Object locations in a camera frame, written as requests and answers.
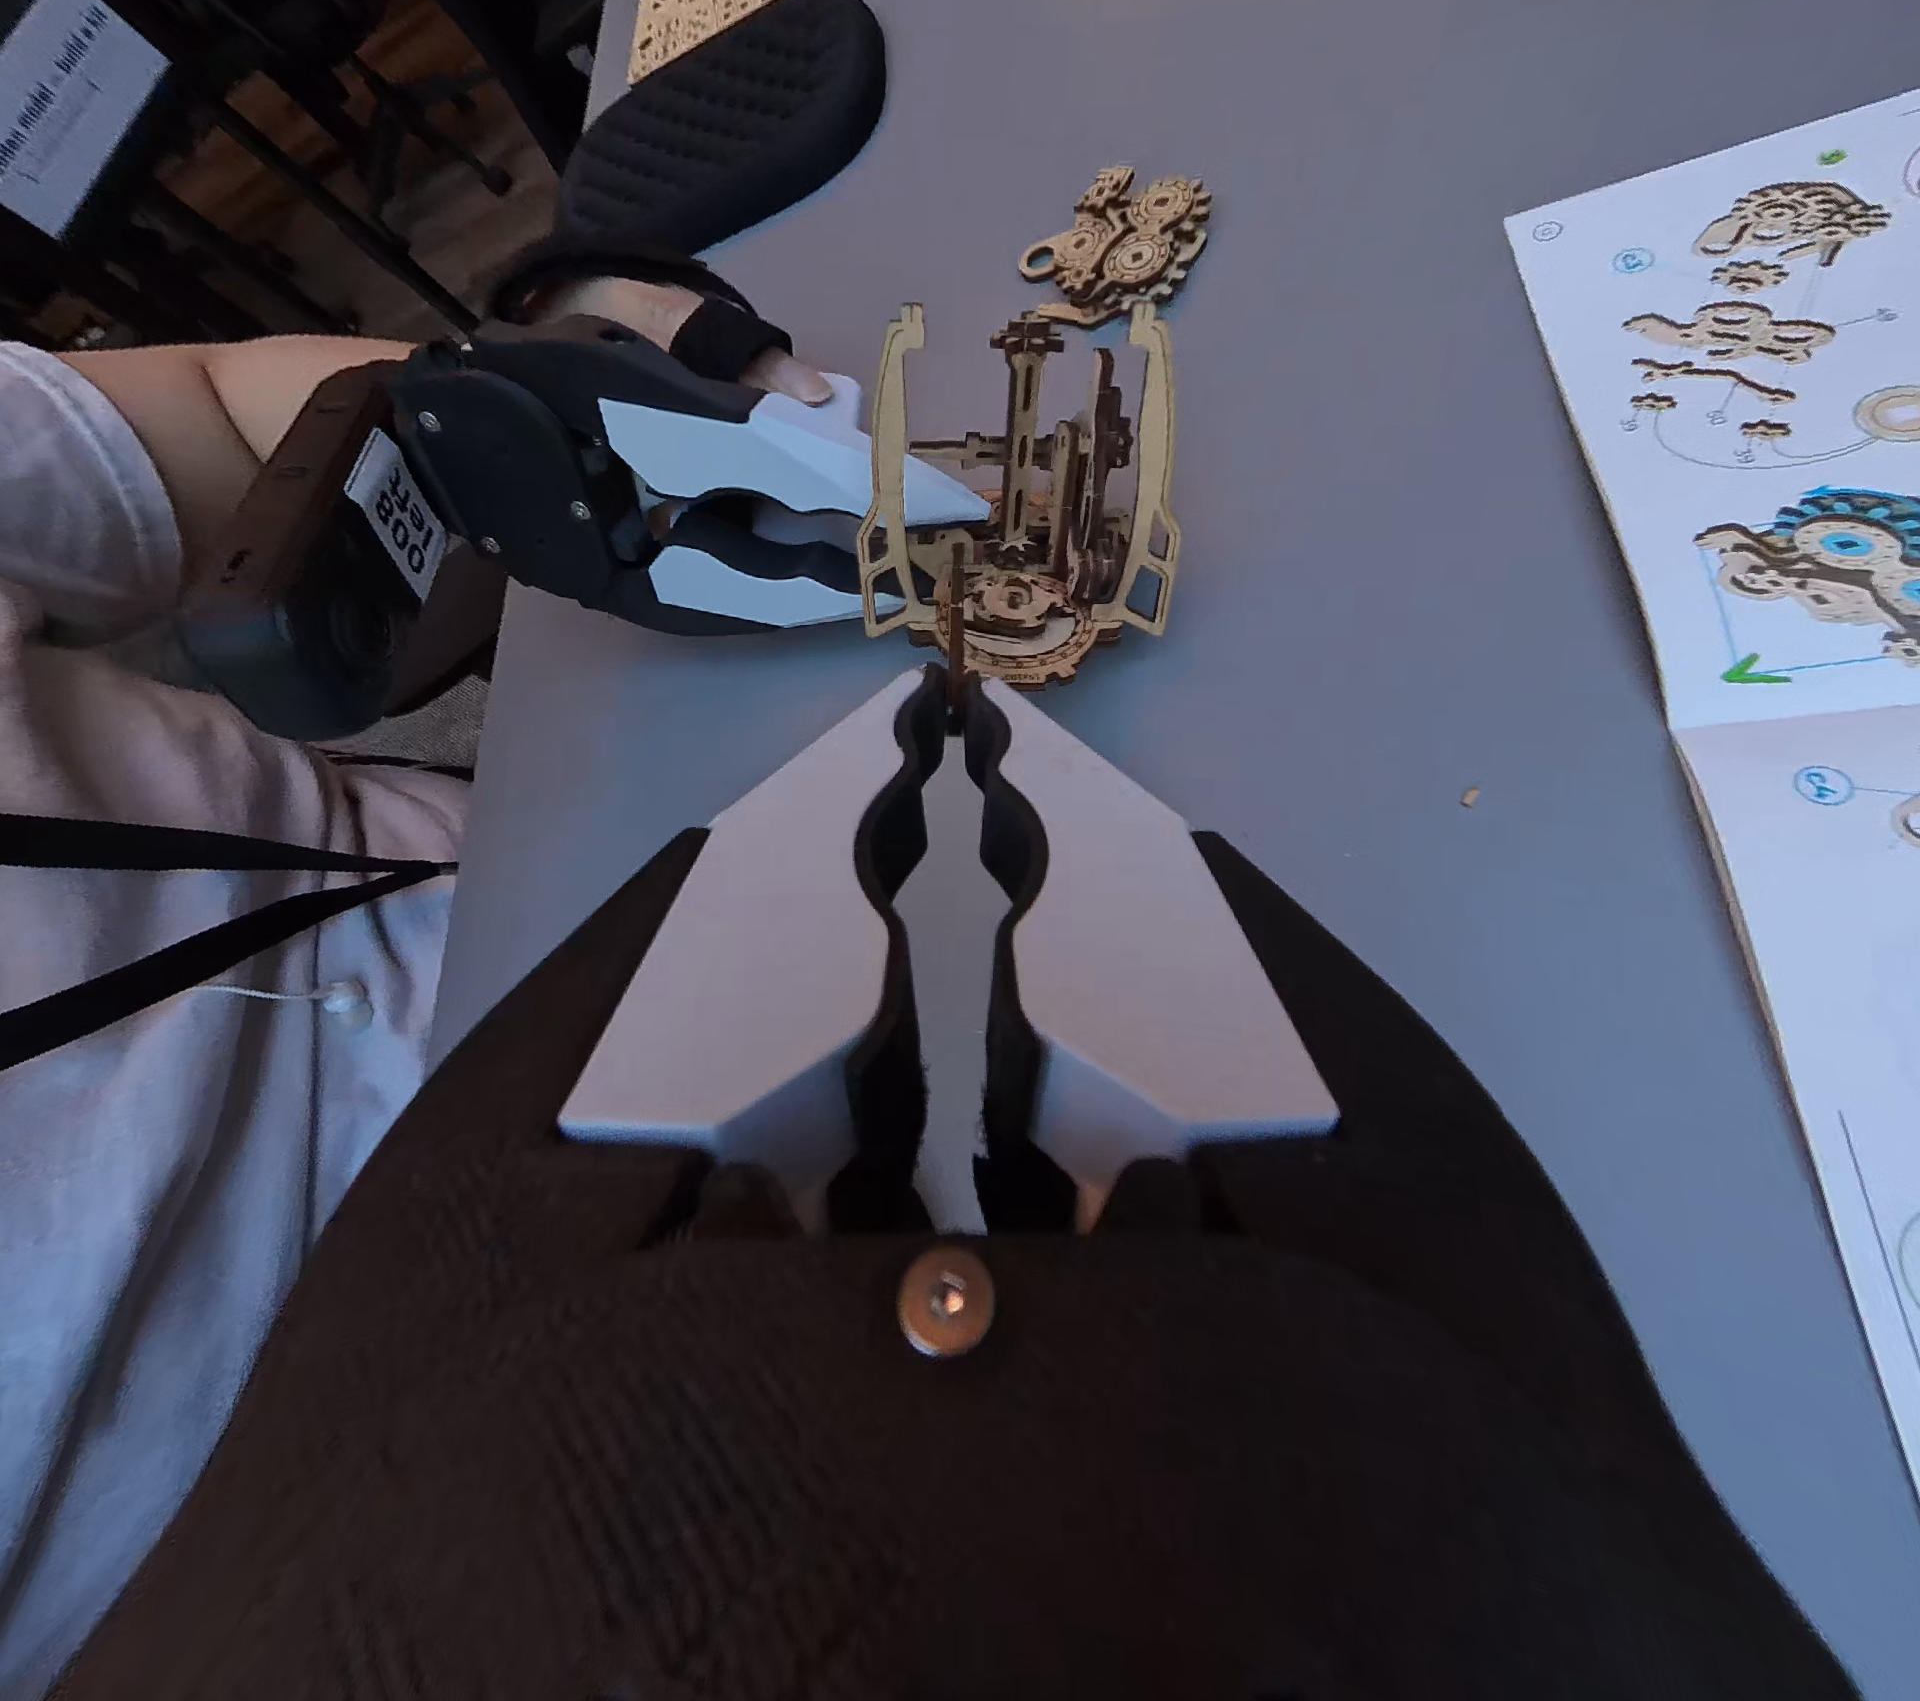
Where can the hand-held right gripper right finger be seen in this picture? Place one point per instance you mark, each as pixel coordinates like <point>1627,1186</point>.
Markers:
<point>1185,984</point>

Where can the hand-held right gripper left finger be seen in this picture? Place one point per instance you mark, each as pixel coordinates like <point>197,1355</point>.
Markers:
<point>721,984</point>

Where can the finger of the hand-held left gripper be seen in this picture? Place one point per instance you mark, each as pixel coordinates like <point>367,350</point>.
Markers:
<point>705,451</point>
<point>721,586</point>

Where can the wooden mechanical model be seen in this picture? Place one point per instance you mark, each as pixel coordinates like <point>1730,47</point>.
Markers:
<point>1035,470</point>

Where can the wooden gear assembly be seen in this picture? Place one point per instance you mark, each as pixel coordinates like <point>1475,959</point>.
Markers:
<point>1127,245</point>

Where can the person's left forearm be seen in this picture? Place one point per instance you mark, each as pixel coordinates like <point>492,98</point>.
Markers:
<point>285,395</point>

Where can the person's left hand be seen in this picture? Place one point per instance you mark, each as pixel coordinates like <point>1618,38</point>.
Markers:
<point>646,316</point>

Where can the marker tag sign screen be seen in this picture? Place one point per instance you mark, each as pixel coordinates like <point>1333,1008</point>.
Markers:
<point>77,97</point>

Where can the assembly instruction booklet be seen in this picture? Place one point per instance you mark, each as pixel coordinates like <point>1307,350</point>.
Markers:
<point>1771,530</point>

